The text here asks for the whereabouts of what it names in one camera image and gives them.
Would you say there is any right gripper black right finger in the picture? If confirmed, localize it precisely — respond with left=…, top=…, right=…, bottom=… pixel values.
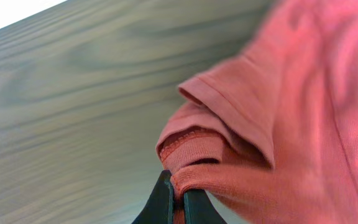
left=183, top=189, right=227, bottom=224

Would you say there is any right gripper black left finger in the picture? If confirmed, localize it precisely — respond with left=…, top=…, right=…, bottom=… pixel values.
left=132, top=170, right=174, bottom=224

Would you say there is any coral red t-shirt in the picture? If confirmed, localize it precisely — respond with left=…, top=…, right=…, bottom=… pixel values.
left=156, top=0, right=358, bottom=223

